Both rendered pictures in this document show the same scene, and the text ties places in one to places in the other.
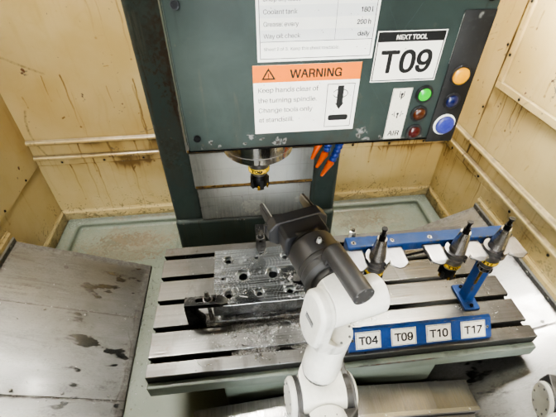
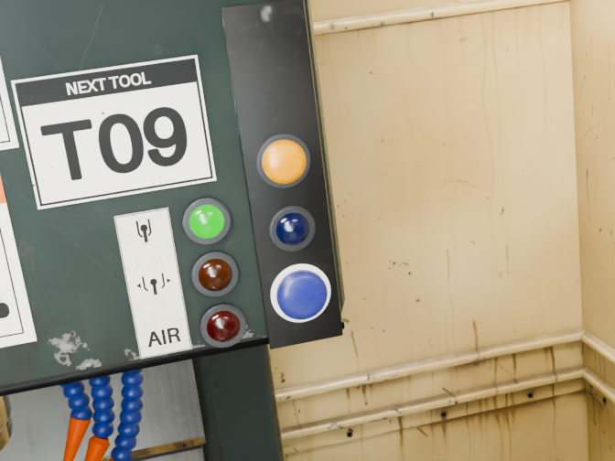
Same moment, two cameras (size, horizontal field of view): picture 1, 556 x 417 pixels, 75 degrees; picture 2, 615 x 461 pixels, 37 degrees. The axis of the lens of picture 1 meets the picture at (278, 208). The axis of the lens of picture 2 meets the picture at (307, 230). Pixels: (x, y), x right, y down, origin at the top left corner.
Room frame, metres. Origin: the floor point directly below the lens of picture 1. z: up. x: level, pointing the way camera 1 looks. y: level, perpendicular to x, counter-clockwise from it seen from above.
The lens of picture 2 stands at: (0.03, -0.25, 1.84)
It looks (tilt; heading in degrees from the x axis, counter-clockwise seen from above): 16 degrees down; 356
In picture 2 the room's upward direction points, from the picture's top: 7 degrees counter-clockwise
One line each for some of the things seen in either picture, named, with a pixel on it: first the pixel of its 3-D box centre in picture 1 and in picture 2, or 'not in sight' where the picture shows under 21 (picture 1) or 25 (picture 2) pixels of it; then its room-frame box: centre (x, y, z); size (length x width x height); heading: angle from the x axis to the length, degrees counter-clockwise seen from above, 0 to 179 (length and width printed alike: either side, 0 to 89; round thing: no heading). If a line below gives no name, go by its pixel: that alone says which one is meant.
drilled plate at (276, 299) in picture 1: (258, 277); not in sight; (0.76, 0.07, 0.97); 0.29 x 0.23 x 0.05; 96
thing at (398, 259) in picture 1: (396, 257); not in sight; (0.63, -0.32, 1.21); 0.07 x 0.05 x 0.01; 6
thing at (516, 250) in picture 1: (513, 247); not in sight; (0.67, -0.64, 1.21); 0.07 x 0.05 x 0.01; 6
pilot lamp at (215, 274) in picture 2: (419, 113); (215, 274); (0.53, -0.22, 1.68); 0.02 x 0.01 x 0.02; 96
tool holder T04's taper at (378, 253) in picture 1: (380, 247); not in sight; (0.63, -0.26, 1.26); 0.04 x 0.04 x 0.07
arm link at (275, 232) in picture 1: (307, 240); not in sight; (0.46, -0.05, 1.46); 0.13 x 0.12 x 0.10; 112
